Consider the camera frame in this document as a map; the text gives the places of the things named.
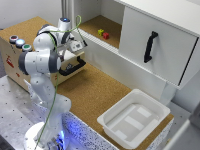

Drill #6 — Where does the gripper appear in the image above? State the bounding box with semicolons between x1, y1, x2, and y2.
68;39;85;53

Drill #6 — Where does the yellow block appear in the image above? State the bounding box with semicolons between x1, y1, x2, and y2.
97;28;105;37

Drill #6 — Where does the wooden drawer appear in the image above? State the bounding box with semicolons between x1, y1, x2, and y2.
54;49;87;79

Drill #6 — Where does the white cabinet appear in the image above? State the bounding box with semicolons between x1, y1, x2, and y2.
71;0;200;108

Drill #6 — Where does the green button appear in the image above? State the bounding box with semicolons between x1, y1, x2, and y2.
21;43;33;53

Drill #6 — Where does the wooden drawer box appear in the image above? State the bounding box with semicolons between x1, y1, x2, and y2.
0;16;86;92

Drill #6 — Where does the blue button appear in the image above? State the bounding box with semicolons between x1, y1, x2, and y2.
15;38;26;48

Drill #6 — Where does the red button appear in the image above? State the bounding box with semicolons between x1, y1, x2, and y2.
9;34;20;44

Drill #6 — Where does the white sliding door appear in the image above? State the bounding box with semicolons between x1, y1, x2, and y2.
117;5;200;87

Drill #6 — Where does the white plastic box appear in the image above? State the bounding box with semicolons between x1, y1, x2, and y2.
96;88;172;150

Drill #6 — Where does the black drawer handle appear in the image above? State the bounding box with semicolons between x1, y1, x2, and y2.
58;56;87;77

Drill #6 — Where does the green cable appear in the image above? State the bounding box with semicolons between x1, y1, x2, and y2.
33;14;83;150

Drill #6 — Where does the black door handle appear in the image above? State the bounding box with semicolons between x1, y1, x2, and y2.
143;30;160;64

